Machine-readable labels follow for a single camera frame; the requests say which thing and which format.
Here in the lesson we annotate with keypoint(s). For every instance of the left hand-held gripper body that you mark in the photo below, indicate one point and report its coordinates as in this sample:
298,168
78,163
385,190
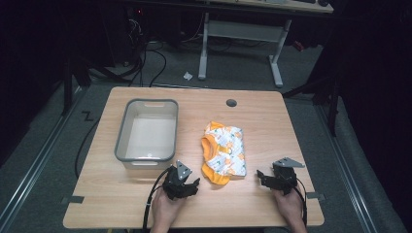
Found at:
176,181

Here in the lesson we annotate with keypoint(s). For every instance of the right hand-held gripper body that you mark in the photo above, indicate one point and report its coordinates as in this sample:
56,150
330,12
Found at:
285,178

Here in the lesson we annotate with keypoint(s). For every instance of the person's right hand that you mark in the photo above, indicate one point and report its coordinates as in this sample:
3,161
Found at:
290,207

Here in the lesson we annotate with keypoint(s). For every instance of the person's left hand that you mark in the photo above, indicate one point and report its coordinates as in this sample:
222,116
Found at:
163,210

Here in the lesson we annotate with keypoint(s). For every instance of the grey tape strip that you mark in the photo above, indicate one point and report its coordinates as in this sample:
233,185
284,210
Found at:
315,195
73,199

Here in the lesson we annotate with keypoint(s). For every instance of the orange white patterned garment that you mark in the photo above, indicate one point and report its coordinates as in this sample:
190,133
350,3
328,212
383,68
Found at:
226,152

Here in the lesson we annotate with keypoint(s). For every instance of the white plastic bin grey rim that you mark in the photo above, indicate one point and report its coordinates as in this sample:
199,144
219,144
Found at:
149,136

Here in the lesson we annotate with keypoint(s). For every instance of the black metal stand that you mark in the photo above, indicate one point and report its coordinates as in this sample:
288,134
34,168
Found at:
69,81
324,93

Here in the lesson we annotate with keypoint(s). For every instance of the crumpled white paper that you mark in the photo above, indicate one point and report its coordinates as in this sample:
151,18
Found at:
188,76

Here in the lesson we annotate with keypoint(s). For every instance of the desk with white metal legs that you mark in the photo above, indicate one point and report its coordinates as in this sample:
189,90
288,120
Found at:
243,30

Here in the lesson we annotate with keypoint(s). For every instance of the metal floor rail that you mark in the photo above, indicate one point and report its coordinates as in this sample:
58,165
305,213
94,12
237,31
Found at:
343,165
35,168

